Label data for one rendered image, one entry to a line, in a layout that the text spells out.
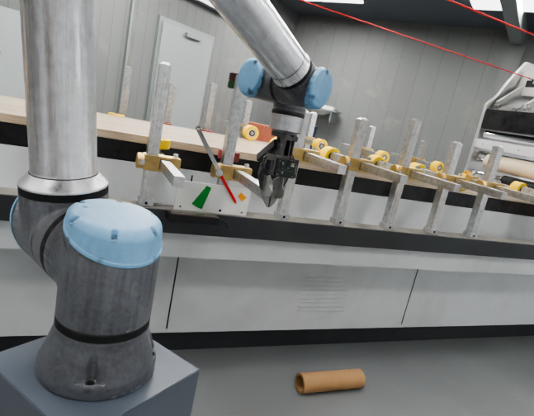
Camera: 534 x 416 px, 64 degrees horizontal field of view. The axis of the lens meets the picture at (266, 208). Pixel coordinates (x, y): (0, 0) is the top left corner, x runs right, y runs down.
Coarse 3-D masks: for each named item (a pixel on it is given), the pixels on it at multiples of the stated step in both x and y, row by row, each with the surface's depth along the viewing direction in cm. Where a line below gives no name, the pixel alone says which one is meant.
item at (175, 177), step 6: (162, 162) 132; (168, 162) 134; (162, 168) 131; (168, 168) 122; (174, 168) 124; (168, 174) 121; (174, 174) 116; (180, 174) 117; (168, 180) 120; (174, 180) 114; (180, 180) 115; (174, 186) 115; (180, 186) 115
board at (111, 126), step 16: (0, 96) 186; (0, 112) 134; (16, 112) 141; (112, 128) 155; (128, 128) 166; (144, 128) 179; (176, 128) 212; (176, 144) 157; (192, 144) 159; (240, 144) 196; (256, 144) 214; (256, 160) 170; (368, 176) 193; (464, 192) 218
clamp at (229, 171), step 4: (212, 164) 145; (220, 164) 143; (212, 168) 145; (224, 168) 144; (228, 168) 144; (232, 168) 145; (236, 168) 145; (240, 168) 146; (244, 168) 146; (248, 168) 147; (212, 172) 144; (224, 172) 144; (228, 172) 144; (232, 172) 145; (244, 172) 147; (248, 172) 147; (212, 176) 144; (216, 176) 144; (224, 176) 144; (228, 176) 145; (232, 176) 145; (232, 180) 146
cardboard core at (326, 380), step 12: (300, 372) 175; (312, 372) 176; (324, 372) 177; (336, 372) 179; (348, 372) 181; (360, 372) 183; (300, 384) 177; (312, 384) 171; (324, 384) 174; (336, 384) 176; (348, 384) 179; (360, 384) 181
